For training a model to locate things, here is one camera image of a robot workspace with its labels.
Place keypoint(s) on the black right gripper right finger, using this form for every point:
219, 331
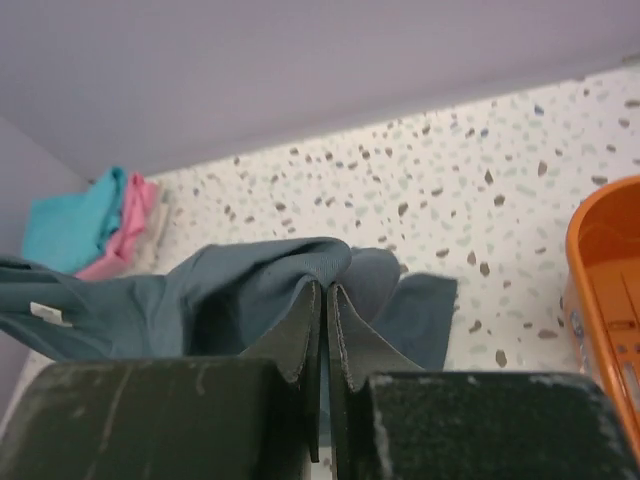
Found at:
392, 420

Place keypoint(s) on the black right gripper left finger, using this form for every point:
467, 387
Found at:
251, 416

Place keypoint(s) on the slate blue t-shirt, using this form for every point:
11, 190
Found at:
221, 300

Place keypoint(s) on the white folded t-shirt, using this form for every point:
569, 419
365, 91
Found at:
159, 225

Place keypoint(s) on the orange plastic basket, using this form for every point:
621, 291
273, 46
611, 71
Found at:
601, 298

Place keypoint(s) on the pink folded t-shirt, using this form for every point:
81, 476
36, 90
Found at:
141, 207

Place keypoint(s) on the teal folded t-shirt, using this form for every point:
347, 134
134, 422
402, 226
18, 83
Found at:
68, 232

